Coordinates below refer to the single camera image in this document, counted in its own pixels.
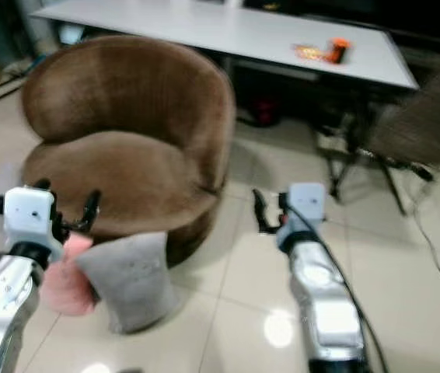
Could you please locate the red object under table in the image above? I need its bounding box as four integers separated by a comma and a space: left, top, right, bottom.
251, 96, 284, 128

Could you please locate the orange yellow snack packet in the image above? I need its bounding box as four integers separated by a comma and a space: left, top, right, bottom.
292, 44, 330, 64

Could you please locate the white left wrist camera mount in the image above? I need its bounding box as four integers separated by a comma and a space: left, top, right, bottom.
2, 186, 66, 262

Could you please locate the brown round sofa chair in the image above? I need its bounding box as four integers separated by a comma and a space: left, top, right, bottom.
20, 34, 237, 270

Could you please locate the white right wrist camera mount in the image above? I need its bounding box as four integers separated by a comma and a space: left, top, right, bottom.
282, 183, 328, 235

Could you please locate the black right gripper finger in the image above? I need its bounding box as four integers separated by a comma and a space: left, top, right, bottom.
253, 190, 276, 235

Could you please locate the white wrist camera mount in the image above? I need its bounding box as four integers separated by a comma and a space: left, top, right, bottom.
2, 186, 66, 262
282, 183, 328, 235

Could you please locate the pink fluffy pillow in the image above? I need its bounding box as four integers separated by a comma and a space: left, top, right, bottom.
39, 233, 98, 319

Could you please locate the grey square pillow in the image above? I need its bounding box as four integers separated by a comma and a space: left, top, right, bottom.
75, 231, 183, 336

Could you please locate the grey brown fabric chair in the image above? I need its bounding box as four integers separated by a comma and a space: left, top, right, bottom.
366, 61, 440, 170

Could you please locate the orange small bottle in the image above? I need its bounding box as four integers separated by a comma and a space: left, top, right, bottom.
327, 37, 352, 65

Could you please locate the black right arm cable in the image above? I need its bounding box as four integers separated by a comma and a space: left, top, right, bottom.
290, 204, 392, 373

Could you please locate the black floor cable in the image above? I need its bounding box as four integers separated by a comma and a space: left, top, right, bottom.
410, 200, 440, 321

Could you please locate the white long table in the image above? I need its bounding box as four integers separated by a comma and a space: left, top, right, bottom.
31, 0, 420, 91

